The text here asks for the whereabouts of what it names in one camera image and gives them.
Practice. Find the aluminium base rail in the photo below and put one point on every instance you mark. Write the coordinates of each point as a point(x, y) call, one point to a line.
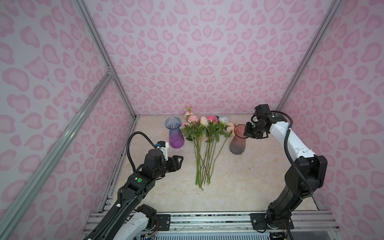
point(302, 225)

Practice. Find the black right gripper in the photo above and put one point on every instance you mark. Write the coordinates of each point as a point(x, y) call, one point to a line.
point(248, 133)

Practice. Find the aluminium frame post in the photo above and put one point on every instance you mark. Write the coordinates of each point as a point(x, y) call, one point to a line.
point(326, 23)
point(91, 27)

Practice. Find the light pink rose stem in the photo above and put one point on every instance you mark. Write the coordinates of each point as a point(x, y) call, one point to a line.
point(192, 131)

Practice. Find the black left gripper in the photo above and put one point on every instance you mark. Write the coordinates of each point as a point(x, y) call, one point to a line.
point(176, 166)

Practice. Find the aluminium diagonal frame bar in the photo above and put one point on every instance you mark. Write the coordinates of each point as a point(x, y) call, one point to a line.
point(21, 204)

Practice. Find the peach rose stem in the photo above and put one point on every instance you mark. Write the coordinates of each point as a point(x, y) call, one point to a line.
point(226, 131)

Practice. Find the aluminium frame post right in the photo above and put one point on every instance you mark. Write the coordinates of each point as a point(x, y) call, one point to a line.
point(326, 23)

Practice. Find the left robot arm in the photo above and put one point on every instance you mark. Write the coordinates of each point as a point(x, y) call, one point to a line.
point(155, 166)

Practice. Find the red grey glass vase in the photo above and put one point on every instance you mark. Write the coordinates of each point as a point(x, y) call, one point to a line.
point(238, 144)

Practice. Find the white blue rose stem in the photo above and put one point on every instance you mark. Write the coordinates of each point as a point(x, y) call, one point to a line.
point(224, 119)

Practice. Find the purple blue glass vase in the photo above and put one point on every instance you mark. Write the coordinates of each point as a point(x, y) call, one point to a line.
point(176, 138)

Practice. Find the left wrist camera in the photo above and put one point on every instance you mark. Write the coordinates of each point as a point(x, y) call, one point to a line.
point(163, 146)

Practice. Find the cream white rose stem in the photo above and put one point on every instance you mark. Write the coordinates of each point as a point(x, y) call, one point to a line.
point(204, 121)

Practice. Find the dark pink rose stem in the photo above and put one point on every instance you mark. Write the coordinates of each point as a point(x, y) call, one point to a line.
point(213, 130)

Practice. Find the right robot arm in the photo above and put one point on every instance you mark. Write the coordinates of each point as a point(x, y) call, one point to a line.
point(305, 175)

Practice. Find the aluminium frame post left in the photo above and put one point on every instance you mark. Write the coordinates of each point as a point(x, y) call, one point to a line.
point(91, 27)

